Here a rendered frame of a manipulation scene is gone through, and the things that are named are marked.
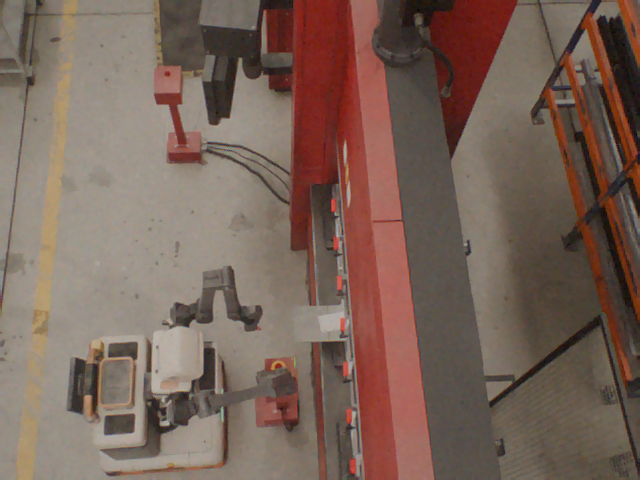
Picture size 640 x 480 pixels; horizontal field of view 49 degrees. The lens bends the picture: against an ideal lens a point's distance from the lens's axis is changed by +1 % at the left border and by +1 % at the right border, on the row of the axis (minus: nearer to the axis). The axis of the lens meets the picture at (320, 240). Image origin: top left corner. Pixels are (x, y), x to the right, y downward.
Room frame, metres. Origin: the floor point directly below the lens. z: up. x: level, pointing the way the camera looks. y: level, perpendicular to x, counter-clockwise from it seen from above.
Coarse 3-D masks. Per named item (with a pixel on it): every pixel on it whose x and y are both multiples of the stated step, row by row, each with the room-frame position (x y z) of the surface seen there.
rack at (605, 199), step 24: (600, 0) 3.22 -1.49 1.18; (624, 0) 3.01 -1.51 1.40; (600, 48) 2.98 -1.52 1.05; (552, 72) 3.27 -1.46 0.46; (576, 72) 3.10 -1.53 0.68; (600, 72) 2.84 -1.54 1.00; (552, 96) 3.16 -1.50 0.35; (576, 96) 2.91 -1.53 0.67; (552, 120) 2.99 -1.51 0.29; (624, 120) 2.47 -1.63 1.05; (624, 144) 2.34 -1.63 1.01; (600, 168) 2.37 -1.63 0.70; (624, 168) 2.22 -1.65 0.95; (576, 192) 2.40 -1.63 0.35; (624, 240) 1.90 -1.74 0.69; (624, 264) 1.76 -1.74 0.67; (600, 288) 1.75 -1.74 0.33; (624, 360) 1.30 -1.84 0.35; (624, 384) 1.17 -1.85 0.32
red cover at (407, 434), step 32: (352, 0) 1.90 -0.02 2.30; (352, 32) 1.77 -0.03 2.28; (352, 64) 1.68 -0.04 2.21; (384, 96) 1.48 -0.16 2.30; (384, 128) 1.35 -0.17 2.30; (384, 160) 1.23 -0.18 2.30; (384, 192) 1.11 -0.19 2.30; (384, 224) 0.99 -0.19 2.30; (384, 256) 0.88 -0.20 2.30; (384, 288) 0.78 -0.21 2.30; (384, 320) 0.68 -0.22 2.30; (384, 352) 0.59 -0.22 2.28; (416, 352) 0.59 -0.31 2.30; (384, 384) 0.51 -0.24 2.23; (416, 384) 0.50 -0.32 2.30; (384, 416) 0.43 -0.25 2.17; (416, 416) 0.41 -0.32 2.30; (416, 448) 0.33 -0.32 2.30
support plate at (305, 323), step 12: (300, 312) 1.13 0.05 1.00; (312, 312) 1.14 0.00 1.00; (324, 312) 1.14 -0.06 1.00; (336, 312) 1.15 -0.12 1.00; (300, 324) 1.07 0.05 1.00; (312, 324) 1.07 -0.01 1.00; (300, 336) 1.01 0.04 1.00; (312, 336) 1.01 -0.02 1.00; (324, 336) 1.02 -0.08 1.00; (336, 336) 1.03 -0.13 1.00
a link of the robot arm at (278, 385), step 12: (288, 372) 0.72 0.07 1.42; (264, 384) 0.65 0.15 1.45; (276, 384) 0.65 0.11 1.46; (288, 384) 0.67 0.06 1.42; (204, 396) 0.61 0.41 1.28; (216, 396) 0.61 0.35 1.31; (228, 396) 0.61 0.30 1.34; (240, 396) 0.61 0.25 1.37; (252, 396) 0.61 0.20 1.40; (264, 396) 0.61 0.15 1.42; (276, 396) 0.61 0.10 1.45; (216, 408) 0.57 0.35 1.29
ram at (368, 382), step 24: (360, 192) 1.27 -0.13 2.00; (360, 216) 1.20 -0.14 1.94; (360, 240) 1.13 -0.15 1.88; (360, 264) 1.06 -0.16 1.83; (360, 288) 0.98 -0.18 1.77; (360, 312) 0.91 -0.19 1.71; (360, 336) 0.83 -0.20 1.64; (360, 360) 0.76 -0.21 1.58; (360, 384) 0.68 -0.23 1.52; (360, 408) 0.60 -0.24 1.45; (384, 432) 0.41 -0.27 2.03; (384, 456) 0.35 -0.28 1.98
